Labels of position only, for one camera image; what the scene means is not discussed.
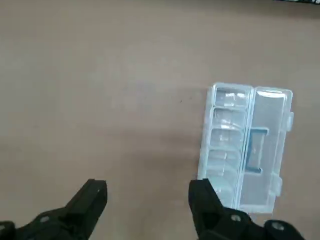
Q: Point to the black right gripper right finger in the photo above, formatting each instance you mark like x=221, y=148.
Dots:
x=210, y=215

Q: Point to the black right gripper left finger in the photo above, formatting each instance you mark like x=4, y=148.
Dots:
x=75, y=212

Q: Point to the transparent plastic compartment box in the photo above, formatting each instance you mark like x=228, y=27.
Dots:
x=265, y=150

